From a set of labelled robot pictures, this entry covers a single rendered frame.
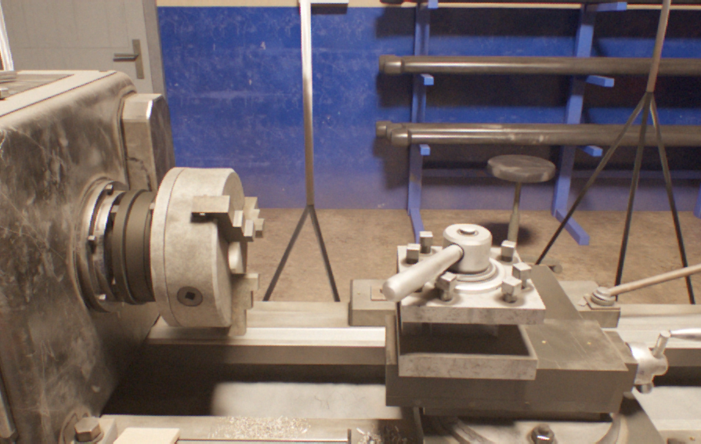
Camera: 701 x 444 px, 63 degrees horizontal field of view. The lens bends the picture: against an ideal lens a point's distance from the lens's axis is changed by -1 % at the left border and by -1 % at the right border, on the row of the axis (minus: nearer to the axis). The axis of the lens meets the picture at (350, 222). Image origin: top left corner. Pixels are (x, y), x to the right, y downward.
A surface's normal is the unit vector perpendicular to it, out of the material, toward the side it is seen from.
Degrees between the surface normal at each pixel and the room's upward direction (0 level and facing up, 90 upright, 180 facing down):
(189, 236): 57
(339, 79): 90
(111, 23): 90
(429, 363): 90
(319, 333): 48
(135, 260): 76
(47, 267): 90
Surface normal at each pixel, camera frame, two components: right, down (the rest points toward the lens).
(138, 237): 0.00, -0.17
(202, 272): -0.01, 0.21
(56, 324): 1.00, 0.00
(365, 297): 0.00, -0.92
